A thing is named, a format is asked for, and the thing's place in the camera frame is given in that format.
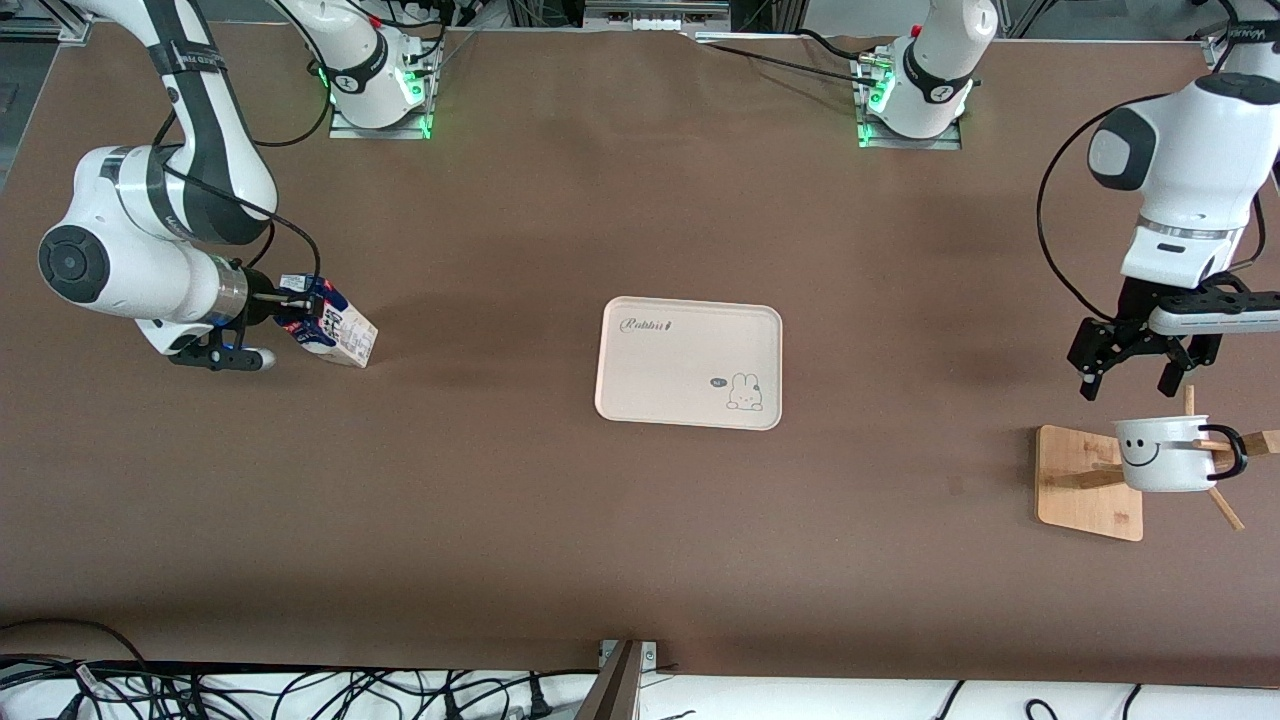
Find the cream rabbit print tray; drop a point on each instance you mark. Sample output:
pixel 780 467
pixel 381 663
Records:
pixel 680 370

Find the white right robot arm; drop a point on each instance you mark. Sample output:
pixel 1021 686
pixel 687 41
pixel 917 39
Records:
pixel 120 260

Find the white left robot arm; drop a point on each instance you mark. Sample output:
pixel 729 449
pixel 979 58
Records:
pixel 1190 150

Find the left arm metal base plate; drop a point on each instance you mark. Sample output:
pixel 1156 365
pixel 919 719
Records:
pixel 945 143

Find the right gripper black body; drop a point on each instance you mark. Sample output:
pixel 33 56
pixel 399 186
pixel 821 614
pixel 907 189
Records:
pixel 260 302

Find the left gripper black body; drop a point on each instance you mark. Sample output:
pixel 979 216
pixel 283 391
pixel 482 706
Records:
pixel 1139 306

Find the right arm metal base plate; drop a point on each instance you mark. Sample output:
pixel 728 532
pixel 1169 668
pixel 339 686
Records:
pixel 345 129

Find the wooden mug rack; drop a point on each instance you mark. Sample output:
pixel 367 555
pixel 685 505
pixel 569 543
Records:
pixel 1085 500

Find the aluminium profile with bracket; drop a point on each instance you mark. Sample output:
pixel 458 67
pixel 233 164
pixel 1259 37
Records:
pixel 618 690

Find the grey power strip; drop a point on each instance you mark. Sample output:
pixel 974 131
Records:
pixel 655 14

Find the blue white milk carton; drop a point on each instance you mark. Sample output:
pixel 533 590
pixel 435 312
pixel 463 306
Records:
pixel 350 340

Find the aluminium frame corner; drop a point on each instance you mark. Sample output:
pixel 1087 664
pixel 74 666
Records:
pixel 1215 52

